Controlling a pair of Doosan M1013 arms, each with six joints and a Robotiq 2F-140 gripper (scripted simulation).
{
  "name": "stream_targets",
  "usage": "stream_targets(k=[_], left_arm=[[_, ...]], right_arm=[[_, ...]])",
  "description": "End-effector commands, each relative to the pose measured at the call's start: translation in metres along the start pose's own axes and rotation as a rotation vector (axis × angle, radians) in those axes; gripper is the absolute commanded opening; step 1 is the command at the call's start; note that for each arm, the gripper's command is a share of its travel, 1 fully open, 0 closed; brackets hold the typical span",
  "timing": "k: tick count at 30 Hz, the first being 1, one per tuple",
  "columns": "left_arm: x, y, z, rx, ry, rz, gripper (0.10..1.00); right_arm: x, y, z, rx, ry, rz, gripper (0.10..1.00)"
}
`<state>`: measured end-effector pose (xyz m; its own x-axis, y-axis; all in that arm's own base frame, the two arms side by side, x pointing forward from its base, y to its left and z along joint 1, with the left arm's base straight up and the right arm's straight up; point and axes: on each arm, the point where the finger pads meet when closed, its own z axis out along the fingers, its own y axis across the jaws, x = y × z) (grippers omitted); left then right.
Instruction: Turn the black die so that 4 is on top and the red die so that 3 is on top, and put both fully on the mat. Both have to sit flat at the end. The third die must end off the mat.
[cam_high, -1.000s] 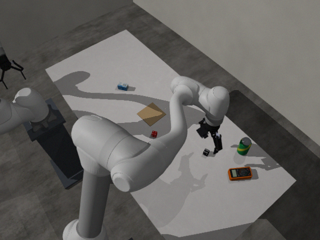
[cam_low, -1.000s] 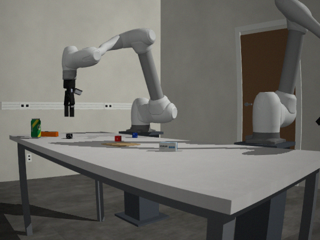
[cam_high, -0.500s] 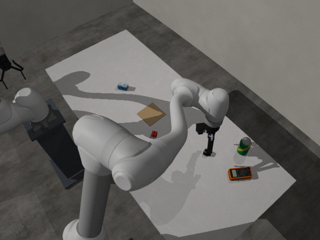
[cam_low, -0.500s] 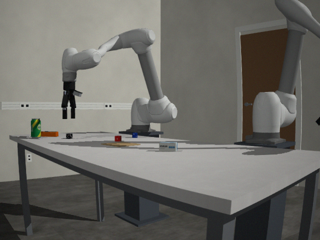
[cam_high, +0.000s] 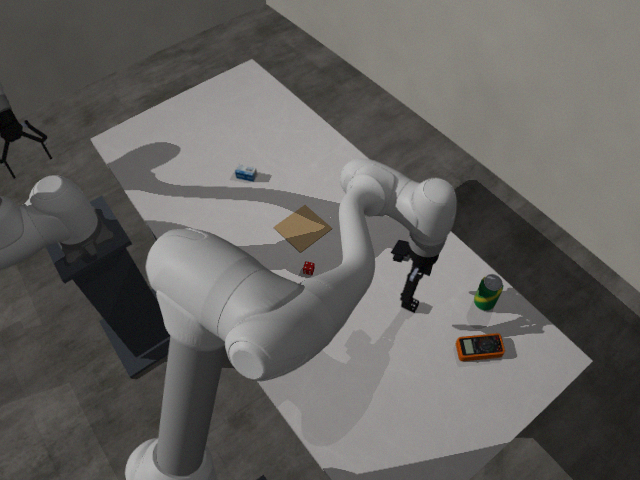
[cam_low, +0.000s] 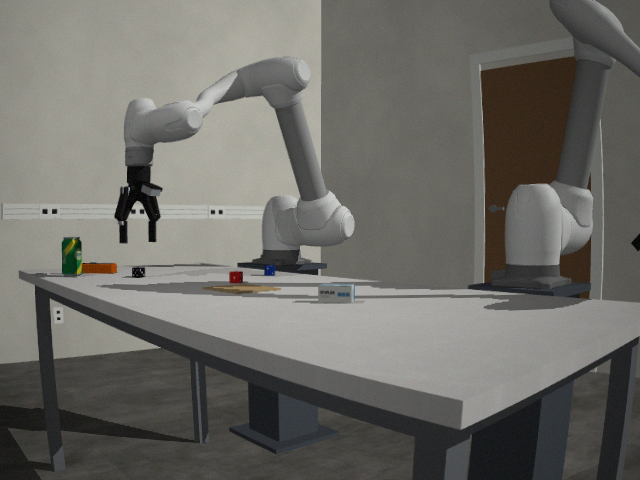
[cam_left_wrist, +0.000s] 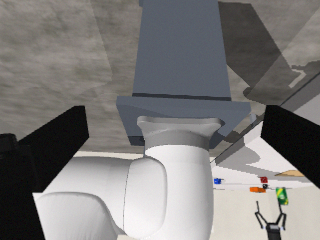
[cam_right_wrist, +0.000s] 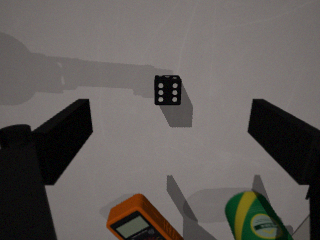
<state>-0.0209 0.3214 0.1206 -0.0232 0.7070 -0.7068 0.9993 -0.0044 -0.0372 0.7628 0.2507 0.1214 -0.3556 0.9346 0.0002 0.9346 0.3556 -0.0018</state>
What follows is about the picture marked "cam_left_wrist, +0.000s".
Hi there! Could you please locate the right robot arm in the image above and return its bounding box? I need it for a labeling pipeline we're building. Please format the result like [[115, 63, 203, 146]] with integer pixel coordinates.
[[267, 225, 279, 233]]

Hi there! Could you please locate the blue die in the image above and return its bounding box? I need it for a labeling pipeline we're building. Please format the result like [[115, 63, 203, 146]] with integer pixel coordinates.
[[214, 178, 221, 184]]

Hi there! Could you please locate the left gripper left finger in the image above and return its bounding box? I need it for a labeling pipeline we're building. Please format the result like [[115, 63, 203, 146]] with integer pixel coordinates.
[[0, 106, 89, 240]]

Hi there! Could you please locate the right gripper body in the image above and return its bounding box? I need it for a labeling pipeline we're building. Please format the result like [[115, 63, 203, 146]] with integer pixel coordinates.
[[265, 222, 282, 240]]

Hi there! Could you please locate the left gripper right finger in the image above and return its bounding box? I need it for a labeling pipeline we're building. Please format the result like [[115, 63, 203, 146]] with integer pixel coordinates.
[[260, 105, 320, 189]]

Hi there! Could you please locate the orange multimeter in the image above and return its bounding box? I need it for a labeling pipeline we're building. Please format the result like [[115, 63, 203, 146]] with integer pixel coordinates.
[[250, 187, 266, 193]]

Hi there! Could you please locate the green soda can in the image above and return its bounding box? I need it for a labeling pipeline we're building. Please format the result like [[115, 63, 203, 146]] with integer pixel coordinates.
[[275, 187, 289, 205]]

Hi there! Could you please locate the tan flat mat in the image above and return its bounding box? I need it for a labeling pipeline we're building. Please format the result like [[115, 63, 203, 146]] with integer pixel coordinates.
[[274, 170, 304, 177]]

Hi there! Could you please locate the red die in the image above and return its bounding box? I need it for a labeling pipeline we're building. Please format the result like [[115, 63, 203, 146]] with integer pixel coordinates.
[[260, 177, 268, 183]]

